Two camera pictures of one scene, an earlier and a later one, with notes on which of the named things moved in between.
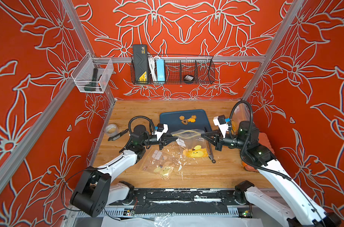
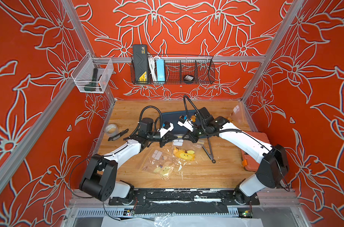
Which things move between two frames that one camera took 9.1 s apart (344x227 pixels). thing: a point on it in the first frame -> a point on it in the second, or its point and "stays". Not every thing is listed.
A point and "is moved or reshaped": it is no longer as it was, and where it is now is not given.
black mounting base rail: (189, 197) stays
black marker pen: (117, 135) stays
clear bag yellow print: (193, 144) is moved or reshaped
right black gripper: (216, 143) -> (190, 136)
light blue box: (160, 72) stays
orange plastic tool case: (264, 141) stays
